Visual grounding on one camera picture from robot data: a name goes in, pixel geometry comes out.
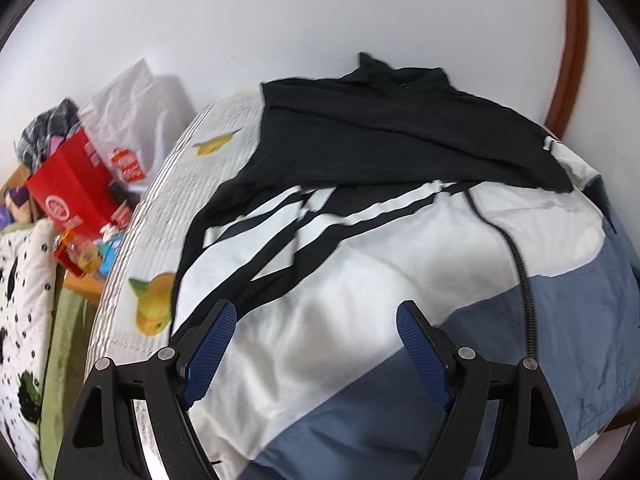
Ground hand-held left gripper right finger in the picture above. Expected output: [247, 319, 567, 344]
[396, 300, 578, 480]

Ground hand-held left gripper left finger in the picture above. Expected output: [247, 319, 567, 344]
[52, 299, 237, 480]

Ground black white blue jacket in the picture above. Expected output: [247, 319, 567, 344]
[170, 51, 640, 480]

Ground blue snack packet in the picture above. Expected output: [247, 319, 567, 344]
[97, 237, 125, 281]

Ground green cloth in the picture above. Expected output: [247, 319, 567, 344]
[40, 270, 101, 476]

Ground fruit print bed sheet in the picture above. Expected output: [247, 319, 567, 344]
[85, 91, 618, 480]

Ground orange snack packet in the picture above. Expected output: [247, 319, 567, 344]
[54, 230, 108, 277]

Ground white polka dot blanket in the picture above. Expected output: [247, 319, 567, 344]
[0, 220, 58, 480]

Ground red cardboard box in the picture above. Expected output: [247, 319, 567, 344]
[26, 127, 133, 233]

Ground white plastic bag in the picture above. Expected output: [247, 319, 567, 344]
[80, 57, 198, 191]

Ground plaid cloth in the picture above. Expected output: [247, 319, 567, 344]
[15, 99, 81, 168]

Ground brown wooden headboard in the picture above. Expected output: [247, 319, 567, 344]
[542, 0, 589, 136]

